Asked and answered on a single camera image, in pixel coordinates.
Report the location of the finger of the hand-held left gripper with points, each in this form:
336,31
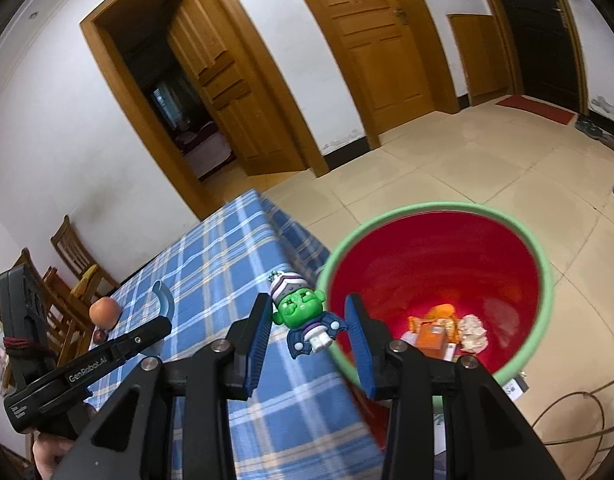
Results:
147,335

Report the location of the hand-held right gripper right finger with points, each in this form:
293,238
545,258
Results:
362,355

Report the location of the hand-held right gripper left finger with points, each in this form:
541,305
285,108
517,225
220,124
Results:
254,345

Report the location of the green toy figure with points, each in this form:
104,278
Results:
299,305

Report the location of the orange cardboard box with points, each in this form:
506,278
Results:
432,342

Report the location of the orange peel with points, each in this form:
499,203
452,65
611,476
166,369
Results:
442,312

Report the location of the large white tissue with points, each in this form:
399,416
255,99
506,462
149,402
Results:
473,332

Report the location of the red basin with green rim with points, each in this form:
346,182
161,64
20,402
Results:
437,260

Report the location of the person's left hand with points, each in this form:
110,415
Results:
47,455

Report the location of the dark red date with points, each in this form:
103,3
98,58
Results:
100,337

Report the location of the orange round fruit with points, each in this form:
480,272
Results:
105,312

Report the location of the yellow seat cushion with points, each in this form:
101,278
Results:
84,280

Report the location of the blue plaid tablecloth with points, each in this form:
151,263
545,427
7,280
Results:
212,270

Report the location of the wooden chair with cushion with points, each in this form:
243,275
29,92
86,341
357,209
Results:
69,245

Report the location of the bed with pink cover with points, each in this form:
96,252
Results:
207,152

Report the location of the panelled wooden door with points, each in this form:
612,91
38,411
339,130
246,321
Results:
227,75
367,40

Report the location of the red doormat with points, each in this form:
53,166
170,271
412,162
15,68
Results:
537,109

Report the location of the black metal door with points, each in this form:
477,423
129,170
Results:
532,25

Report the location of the wooden door frame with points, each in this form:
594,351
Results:
576,35
436,60
129,90

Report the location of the wooden wall panel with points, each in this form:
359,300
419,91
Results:
479,60

